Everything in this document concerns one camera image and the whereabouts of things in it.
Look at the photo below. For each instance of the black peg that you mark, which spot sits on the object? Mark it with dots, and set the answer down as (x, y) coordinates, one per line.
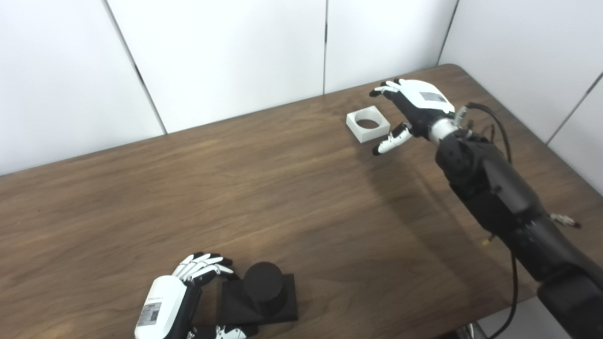
(264, 287)

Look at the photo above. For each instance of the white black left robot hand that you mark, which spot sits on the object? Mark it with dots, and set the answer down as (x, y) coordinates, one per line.
(162, 301)

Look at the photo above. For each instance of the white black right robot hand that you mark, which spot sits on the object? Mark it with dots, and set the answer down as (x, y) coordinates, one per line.
(419, 106)

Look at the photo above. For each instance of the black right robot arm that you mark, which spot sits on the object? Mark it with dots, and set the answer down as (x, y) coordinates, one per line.
(499, 193)

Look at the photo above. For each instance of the white square piece with hole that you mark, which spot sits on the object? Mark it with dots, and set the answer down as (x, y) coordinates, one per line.
(372, 134)

